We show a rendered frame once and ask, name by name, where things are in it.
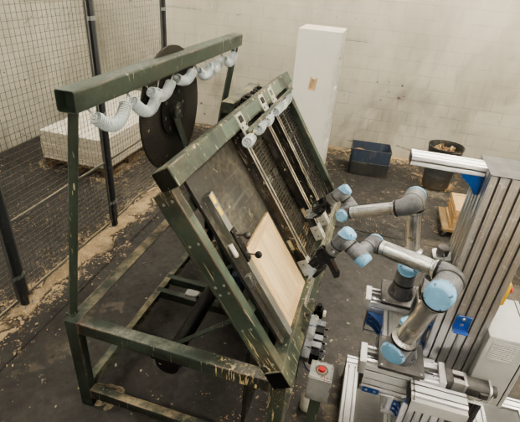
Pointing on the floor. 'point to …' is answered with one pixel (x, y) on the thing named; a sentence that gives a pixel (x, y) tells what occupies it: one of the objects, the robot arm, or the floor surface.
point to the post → (312, 411)
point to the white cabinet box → (318, 79)
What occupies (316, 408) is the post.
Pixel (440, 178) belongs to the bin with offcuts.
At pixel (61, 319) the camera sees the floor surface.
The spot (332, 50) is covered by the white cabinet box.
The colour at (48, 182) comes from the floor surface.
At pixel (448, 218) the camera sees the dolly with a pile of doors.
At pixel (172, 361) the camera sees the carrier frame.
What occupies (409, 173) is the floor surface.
